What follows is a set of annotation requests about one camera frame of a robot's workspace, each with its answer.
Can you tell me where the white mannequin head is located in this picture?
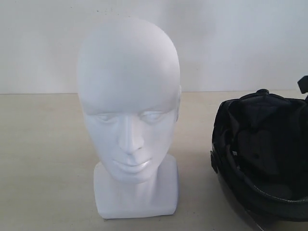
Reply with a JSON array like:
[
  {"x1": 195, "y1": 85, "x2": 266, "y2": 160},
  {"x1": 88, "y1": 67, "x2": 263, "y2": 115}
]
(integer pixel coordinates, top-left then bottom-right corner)
[{"x1": 77, "y1": 17, "x2": 181, "y2": 219}]

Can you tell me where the black helmet with visor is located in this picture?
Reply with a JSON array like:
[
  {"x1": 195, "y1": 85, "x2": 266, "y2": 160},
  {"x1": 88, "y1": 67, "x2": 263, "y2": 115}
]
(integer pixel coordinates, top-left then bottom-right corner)
[{"x1": 210, "y1": 89, "x2": 308, "y2": 231}]

